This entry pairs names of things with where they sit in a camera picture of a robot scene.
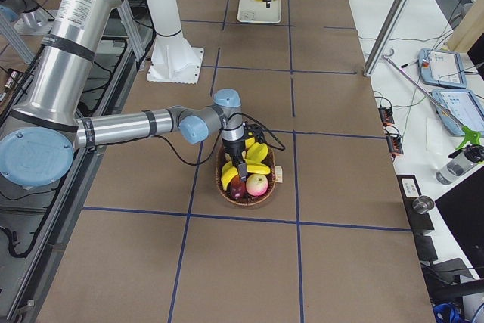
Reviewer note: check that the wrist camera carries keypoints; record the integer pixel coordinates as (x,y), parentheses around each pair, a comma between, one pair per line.
(254,131)

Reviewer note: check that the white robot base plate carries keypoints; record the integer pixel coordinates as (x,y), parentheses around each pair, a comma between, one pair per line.
(175,66)

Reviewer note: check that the lower teach pendant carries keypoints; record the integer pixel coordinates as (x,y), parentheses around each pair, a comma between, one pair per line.
(464,105)

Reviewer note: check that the yellow pear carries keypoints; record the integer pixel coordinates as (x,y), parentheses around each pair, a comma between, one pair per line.
(249,143)

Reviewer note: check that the clear water bottle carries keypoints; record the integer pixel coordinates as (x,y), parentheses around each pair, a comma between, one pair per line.
(461,162)

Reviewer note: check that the lower orange circuit module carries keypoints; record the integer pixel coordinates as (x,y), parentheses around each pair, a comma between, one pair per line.
(394,142)

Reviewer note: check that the yellow starfruit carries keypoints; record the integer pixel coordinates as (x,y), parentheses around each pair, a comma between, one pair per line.
(257,152)

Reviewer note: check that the brown wicker basket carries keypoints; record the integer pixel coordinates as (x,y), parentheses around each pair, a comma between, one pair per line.
(248,200)

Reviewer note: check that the aluminium frame rack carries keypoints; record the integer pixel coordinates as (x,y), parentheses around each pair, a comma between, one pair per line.
(38,221)

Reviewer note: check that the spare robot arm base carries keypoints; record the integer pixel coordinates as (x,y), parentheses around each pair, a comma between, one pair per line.
(27,16)

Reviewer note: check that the white bear tray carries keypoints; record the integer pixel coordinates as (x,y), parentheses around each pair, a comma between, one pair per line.
(250,11)

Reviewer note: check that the orange circuit module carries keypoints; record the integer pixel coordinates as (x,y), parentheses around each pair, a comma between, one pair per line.
(386,116)
(394,142)

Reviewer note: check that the red green apple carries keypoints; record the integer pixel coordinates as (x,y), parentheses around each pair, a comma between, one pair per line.
(256,185)

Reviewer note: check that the dark purple plum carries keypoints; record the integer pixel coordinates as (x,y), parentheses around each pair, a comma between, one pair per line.
(237,188)

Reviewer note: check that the small steel cup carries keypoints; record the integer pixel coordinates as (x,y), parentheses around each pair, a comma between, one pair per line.
(422,204)

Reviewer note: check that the upper teach pendant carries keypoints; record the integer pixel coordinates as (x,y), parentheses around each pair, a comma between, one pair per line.
(442,68)

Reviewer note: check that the basket paper tag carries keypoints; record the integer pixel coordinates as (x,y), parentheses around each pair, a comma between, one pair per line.
(279,174)

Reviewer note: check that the upper orange circuit module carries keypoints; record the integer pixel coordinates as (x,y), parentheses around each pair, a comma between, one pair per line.
(386,116)

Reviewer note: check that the aluminium frame post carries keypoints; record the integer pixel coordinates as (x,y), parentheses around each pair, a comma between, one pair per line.
(382,40)

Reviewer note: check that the black laptop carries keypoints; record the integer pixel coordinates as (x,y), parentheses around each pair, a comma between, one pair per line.
(462,210)

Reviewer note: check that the teach pendant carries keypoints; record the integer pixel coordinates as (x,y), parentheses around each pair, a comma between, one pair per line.
(442,68)
(464,105)

